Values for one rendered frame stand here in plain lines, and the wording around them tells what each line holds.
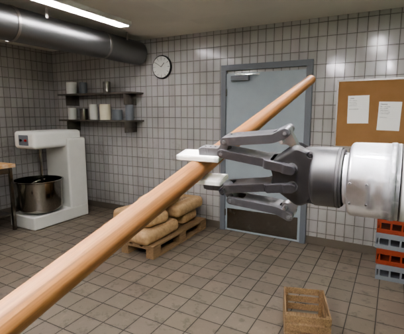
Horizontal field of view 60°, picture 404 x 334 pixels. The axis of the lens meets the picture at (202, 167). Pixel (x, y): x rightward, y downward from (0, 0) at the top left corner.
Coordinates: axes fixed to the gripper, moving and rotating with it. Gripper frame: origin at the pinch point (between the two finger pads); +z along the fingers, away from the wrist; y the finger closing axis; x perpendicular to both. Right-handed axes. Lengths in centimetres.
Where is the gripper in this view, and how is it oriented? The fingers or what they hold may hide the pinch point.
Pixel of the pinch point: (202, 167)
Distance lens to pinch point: 52.6
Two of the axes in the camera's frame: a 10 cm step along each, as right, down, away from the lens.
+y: 1.2, 9.3, 3.5
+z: -8.8, -0.7, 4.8
